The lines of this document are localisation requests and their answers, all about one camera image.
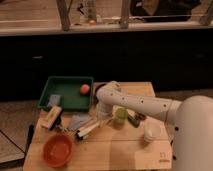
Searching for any grey cloth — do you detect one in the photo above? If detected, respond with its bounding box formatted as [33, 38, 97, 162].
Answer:
[68, 114, 92, 131]

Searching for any dark red bowl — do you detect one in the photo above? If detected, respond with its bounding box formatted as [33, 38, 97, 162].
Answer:
[94, 83, 106, 98]

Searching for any red grape bunch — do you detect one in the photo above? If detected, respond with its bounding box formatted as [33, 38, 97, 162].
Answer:
[136, 114, 147, 121]

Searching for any wooden block brush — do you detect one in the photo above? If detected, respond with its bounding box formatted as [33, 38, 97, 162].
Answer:
[41, 106, 62, 130]

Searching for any orange fruit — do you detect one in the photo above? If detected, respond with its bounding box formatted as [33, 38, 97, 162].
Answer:
[80, 84, 90, 95]

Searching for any white handled brush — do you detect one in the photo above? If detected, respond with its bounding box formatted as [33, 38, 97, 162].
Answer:
[75, 119, 110, 140]

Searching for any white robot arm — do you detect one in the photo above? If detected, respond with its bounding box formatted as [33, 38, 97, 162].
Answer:
[96, 81, 213, 171]

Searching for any green cucumber piece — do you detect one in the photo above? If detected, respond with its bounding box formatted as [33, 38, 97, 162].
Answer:
[128, 116, 140, 128]

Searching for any orange plastic bowl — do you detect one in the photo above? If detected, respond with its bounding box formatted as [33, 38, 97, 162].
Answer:
[42, 134, 73, 168]

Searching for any green plastic tray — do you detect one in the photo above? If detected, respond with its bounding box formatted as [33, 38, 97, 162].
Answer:
[38, 76, 93, 112]

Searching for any wooden folding table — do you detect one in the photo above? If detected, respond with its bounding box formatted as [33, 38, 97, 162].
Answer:
[22, 81, 178, 171]

